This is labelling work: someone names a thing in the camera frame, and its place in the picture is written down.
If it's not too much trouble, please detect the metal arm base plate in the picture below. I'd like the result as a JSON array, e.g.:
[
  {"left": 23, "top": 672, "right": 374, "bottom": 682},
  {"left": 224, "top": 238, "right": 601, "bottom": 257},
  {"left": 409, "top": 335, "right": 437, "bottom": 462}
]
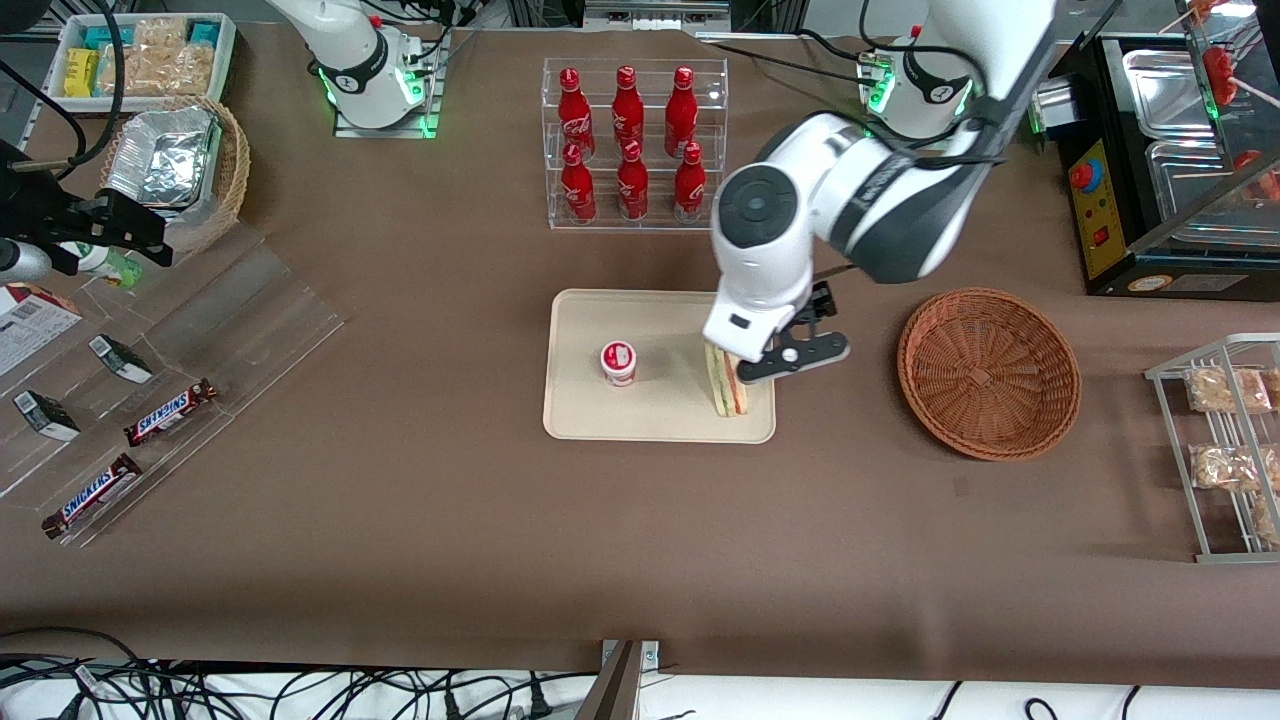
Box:
[
  {"left": 333, "top": 95, "right": 443, "bottom": 139},
  {"left": 863, "top": 115, "right": 969, "bottom": 152}
]

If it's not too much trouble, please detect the red cola bottle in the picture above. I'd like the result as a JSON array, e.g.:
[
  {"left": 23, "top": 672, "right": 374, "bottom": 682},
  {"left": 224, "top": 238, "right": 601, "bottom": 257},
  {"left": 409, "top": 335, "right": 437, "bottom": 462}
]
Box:
[
  {"left": 673, "top": 142, "right": 707, "bottom": 225},
  {"left": 664, "top": 66, "right": 698, "bottom": 159},
  {"left": 612, "top": 65, "right": 646, "bottom": 151},
  {"left": 560, "top": 143, "right": 598, "bottom": 225},
  {"left": 616, "top": 140, "right": 650, "bottom": 222},
  {"left": 557, "top": 67, "right": 597, "bottom": 161}
]

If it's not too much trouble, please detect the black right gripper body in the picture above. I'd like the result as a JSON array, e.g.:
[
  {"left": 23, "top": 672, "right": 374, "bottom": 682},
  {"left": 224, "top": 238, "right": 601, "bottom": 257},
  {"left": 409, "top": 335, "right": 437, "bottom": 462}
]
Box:
[{"left": 0, "top": 140, "right": 77, "bottom": 243}]

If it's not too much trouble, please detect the black food warmer appliance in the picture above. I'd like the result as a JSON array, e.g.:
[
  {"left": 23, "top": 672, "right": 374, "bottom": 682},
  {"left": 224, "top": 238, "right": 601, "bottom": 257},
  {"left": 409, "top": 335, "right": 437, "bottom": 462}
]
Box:
[{"left": 1030, "top": 30, "right": 1280, "bottom": 301}]

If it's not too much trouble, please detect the small black white box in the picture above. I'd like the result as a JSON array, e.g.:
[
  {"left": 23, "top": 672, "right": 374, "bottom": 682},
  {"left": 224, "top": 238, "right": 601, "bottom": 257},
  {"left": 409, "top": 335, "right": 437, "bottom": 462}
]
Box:
[
  {"left": 13, "top": 390, "right": 81, "bottom": 442},
  {"left": 88, "top": 334, "right": 154, "bottom": 385}
]

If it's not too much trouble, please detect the triangle vegetable sandwich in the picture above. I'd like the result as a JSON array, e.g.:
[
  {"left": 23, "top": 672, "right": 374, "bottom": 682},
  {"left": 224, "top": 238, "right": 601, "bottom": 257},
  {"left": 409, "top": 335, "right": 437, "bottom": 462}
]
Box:
[{"left": 704, "top": 342, "right": 749, "bottom": 417}]

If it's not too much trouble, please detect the brown round wicker basket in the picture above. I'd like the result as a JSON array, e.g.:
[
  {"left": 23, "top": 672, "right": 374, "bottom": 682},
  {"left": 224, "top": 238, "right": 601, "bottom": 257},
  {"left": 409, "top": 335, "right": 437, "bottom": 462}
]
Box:
[{"left": 897, "top": 288, "right": 1083, "bottom": 462}]

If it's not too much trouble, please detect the stainless steel pan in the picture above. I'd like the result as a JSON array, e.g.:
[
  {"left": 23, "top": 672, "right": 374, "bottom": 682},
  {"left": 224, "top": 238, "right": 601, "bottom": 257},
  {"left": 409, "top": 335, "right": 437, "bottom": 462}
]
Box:
[
  {"left": 1122, "top": 48, "right": 1219, "bottom": 139},
  {"left": 1145, "top": 140, "right": 1280, "bottom": 249}
]

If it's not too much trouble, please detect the aluminium corner bracket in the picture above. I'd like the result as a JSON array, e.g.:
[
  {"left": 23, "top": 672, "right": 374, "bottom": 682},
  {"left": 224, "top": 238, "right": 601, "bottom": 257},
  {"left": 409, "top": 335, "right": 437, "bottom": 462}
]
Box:
[{"left": 600, "top": 640, "right": 662, "bottom": 673}]

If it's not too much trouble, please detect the green white small bottle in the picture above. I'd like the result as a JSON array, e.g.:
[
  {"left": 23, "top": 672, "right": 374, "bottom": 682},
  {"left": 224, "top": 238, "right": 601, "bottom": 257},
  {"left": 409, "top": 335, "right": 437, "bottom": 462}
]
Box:
[{"left": 58, "top": 240, "right": 143, "bottom": 291}]

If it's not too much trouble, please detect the beige plastic tray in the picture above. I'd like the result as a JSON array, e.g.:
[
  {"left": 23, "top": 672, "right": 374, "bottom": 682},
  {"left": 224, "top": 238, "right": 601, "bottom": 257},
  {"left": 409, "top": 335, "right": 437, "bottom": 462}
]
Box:
[{"left": 543, "top": 289, "right": 777, "bottom": 444}]

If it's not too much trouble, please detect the grey metal wire rack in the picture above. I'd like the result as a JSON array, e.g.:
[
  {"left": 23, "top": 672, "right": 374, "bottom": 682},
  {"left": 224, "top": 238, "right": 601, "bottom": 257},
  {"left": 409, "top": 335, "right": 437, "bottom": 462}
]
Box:
[{"left": 1145, "top": 333, "right": 1280, "bottom": 564}]

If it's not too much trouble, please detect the aluminium frame profile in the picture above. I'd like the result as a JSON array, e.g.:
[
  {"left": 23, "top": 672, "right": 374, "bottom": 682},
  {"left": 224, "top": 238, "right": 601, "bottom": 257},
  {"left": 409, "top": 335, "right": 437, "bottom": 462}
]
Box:
[{"left": 583, "top": 0, "right": 733, "bottom": 31}]

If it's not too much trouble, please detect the Snickers chocolate bar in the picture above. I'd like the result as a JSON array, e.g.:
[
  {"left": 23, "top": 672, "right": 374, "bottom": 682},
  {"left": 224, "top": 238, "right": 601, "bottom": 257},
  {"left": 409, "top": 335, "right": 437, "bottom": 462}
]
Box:
[
  {"left": 123, "top": 378, "right": 218, "bottom": 448},
  {"left": 41, "top": 453, "right": 144, "bottom": 541}
]

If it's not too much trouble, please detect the tan wicker basket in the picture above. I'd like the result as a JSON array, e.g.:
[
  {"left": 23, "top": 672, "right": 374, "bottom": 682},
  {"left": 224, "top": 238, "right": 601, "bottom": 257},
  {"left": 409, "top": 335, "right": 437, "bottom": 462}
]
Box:
[{"left": 100, "top": 95, "right": 251, "bottom": 256}]

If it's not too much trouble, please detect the clear acrylic bottle rack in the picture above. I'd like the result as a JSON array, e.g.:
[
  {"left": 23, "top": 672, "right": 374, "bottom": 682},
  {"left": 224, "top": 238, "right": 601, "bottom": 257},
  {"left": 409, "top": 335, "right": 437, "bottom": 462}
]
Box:
[{"left": 543, "top": 57, "right": 729, "bottom": 233}]

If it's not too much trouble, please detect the yellow snack packet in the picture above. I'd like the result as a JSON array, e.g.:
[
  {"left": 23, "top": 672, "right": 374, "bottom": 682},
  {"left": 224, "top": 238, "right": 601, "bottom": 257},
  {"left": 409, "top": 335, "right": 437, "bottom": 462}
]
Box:
[{"left": 63, "top": 48, "right": 101, "bottom": 99}]

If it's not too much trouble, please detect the clear acrylic stepped display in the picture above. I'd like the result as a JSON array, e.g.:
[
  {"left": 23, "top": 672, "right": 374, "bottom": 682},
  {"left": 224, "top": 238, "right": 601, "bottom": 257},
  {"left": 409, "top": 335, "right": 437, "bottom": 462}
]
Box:
[{"left": 0, "top": 215, "right": 346, "bottom": 549}]

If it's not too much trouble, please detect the red white printed box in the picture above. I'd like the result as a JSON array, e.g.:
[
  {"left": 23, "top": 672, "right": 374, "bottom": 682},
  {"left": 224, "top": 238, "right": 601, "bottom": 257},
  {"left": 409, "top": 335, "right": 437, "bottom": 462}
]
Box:
[{"left": 0, "top": 283, "right": 83, "bottom": 379}]

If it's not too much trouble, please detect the red sausage skewer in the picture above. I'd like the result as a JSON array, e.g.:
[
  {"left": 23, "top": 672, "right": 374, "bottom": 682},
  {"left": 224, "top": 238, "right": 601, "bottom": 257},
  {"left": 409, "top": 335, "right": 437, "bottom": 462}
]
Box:
[
  {"left": 1232, "top": 150, "right": 1280, "bottom": 201},
  {"left": 1203, "top": 45, "right": 1280, "bottom": 109}
]

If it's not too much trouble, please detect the white plastic tub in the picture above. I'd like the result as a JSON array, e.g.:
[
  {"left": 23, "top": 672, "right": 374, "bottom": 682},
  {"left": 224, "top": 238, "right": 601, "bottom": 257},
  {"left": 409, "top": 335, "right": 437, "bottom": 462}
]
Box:
[{"left": 45, "top": 13, "right": 238, "bottom": 113}]

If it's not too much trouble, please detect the aluminium foil tray stack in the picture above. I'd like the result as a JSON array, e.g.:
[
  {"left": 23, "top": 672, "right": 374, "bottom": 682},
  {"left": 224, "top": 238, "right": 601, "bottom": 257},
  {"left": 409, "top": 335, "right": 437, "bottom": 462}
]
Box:
[{"left": 105, "top": 105, "right": 221, "bottom": 211}]

